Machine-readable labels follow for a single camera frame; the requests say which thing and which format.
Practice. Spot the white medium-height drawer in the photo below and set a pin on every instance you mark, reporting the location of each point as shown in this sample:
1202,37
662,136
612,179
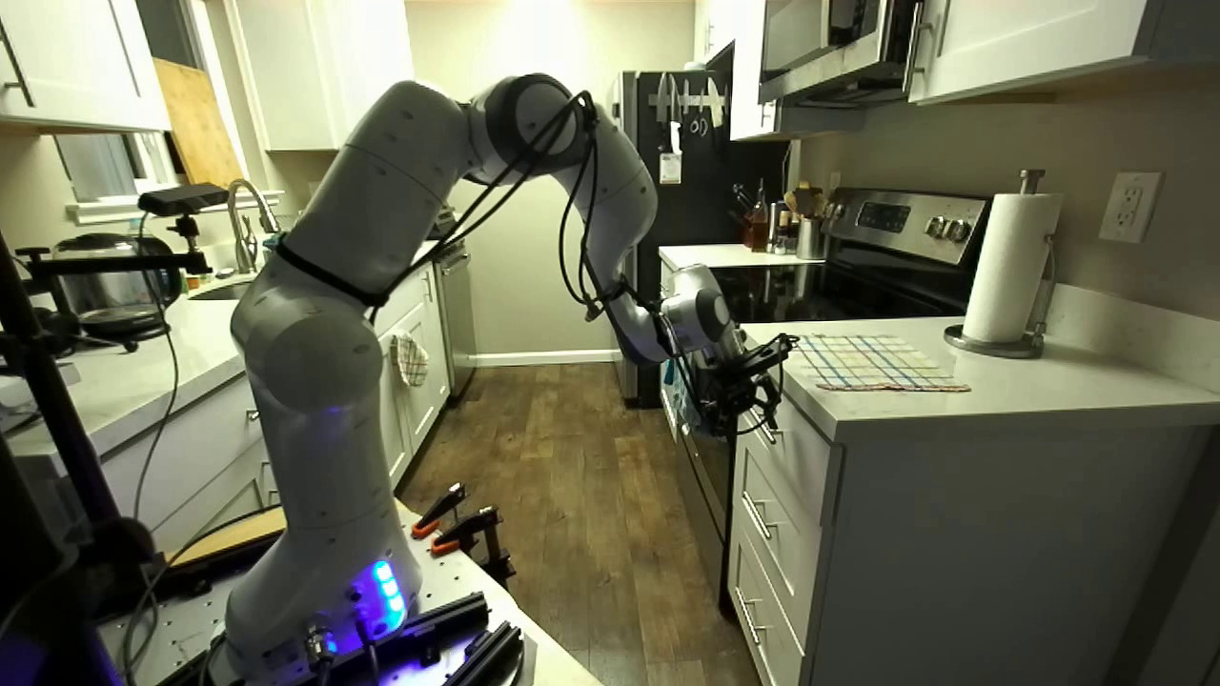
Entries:
784,527

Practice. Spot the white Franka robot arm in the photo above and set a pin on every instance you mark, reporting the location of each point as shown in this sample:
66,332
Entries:
316,422

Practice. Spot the chrome sink faucet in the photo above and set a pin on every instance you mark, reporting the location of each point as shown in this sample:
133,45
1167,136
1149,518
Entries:
249,192

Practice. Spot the white paper towel roll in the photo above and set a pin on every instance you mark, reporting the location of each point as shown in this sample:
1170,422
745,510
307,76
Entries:
1031,175
1013,269

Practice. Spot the checked dish drying mat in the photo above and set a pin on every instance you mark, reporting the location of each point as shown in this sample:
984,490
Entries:
879,365

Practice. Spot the over-range microwave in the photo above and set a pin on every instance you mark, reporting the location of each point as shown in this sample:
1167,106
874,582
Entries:
823,52

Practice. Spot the white upper cabinet above drawers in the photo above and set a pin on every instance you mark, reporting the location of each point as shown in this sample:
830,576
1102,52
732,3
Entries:
1031,45

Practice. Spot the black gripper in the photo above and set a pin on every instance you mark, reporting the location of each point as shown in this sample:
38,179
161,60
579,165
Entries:
731,388

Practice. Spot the wooden cutting board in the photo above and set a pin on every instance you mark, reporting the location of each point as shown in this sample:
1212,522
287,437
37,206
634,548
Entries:
194,126

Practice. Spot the black refrigerator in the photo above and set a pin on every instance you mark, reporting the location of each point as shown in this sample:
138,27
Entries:
699,205

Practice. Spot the white upper cabinet beside fridge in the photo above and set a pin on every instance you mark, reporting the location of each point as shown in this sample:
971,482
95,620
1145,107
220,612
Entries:
750,76

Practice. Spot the bright blue striped towel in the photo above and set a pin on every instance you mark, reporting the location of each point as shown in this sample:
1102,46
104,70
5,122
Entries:
676,402

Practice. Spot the white hanging pot holder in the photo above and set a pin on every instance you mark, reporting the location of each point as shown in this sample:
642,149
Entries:
410,361

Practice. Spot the black round cooker pot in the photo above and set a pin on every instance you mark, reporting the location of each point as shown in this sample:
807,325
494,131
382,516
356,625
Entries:
108,297

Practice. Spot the white drawer above the floor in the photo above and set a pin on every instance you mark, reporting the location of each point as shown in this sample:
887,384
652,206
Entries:
762,634

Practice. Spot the white three-drawer cabinet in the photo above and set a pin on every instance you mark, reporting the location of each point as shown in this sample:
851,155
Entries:
1015,534

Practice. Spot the stainless steel electric range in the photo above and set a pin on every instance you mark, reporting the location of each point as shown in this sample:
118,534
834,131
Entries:
891,221

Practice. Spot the black camera stand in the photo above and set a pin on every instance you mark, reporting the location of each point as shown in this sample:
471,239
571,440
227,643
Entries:
51,422

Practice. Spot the metal utensil crock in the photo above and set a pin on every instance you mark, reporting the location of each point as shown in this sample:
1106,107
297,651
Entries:
807,233

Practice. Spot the perforated metal robot base plate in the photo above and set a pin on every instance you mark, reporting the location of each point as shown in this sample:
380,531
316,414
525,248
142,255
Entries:
166,634

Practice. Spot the window with white frame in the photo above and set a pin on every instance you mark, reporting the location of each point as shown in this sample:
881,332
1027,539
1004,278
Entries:
99,165

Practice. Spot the red pot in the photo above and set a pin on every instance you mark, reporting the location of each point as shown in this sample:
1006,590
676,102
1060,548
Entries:
755,233

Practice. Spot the white drawer holding cutlery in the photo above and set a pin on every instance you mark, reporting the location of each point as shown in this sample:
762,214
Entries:
803,461

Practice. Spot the white tall upper cabinet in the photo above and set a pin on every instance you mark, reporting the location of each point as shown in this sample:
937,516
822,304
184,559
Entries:
316,70

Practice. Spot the black camera on stand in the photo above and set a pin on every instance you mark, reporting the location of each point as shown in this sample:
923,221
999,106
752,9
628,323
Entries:
175,201

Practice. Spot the white upper cabinet beside window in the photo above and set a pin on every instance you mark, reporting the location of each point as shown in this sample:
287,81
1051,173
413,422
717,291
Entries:
61,62

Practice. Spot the white wall outlet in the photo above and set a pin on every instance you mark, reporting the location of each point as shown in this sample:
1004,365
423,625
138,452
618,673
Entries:
1131,206

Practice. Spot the black metal rail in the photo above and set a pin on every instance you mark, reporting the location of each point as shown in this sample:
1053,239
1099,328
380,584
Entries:
489,652
423,625

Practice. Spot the white sink counter cabinets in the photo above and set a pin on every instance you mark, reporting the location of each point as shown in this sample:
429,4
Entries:
413,422

